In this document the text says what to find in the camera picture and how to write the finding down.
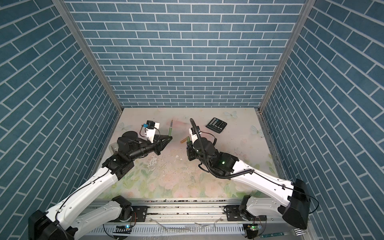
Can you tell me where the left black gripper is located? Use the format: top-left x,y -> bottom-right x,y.
128,134 -> 173,163

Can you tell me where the green pen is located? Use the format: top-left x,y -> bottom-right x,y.
168,120 -> 173,137

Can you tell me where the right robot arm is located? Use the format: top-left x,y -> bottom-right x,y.
187,138 -> 311,230

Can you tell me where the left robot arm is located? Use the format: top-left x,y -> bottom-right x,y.
28,131 -> 173,240

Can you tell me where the black calculator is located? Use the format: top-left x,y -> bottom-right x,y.
206,118 -> 228,134

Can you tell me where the grey stapler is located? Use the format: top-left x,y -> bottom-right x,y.
109,143 -> 119,154

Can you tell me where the metal fork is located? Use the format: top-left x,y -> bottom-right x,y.
259,229 -> 308,239

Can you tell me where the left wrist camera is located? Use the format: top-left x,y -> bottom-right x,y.
143,121 -> 160,143

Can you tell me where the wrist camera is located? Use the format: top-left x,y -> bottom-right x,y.
189,128 -> 198,143
143,121 -> 160,143

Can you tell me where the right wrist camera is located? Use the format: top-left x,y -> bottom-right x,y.
189,128 -> 198,143

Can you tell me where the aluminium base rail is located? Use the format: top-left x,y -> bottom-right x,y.
62,196 -> 309,240

